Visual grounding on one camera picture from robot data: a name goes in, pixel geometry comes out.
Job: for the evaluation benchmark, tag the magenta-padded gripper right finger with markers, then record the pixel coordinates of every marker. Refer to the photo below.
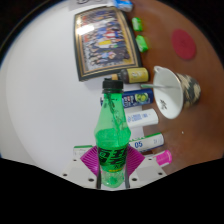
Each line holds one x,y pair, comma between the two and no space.
146,170

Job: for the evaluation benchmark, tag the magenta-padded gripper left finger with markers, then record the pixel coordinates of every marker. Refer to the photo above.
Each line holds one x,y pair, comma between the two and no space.
81,171

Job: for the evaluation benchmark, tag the green plastic drink bottle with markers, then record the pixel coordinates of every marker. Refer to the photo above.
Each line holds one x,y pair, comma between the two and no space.
112,140

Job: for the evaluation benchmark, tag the blue pump bottle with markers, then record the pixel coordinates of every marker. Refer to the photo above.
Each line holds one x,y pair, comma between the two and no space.
140,97

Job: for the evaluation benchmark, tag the white spoon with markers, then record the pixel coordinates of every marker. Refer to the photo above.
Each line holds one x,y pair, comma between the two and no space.
156,86

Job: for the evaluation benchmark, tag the dark pump bottle yellow label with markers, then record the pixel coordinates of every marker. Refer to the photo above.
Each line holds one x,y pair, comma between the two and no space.
135,75

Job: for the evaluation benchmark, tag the small green packet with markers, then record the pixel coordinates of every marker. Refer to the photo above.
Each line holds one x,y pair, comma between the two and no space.
137,24
142,43

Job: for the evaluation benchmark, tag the flat round red coaster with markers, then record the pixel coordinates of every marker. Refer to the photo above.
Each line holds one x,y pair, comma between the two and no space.
183,44

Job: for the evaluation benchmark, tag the framed group picture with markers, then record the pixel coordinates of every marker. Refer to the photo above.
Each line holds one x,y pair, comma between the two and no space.
105,41

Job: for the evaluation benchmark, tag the blue tissue pack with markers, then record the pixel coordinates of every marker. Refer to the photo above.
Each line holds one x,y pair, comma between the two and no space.
123,4

